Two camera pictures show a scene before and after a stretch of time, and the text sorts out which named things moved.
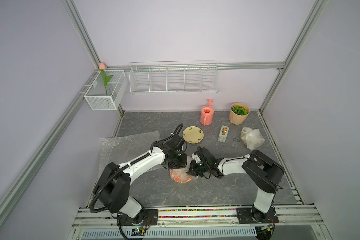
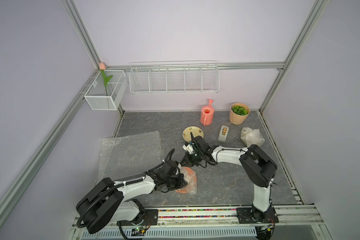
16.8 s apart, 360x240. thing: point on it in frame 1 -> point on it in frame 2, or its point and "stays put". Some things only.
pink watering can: (207, 113) stays put
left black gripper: (182, 164) -> (180, 183)
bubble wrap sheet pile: (120, 150) stays put
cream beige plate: (193, 134) stays put
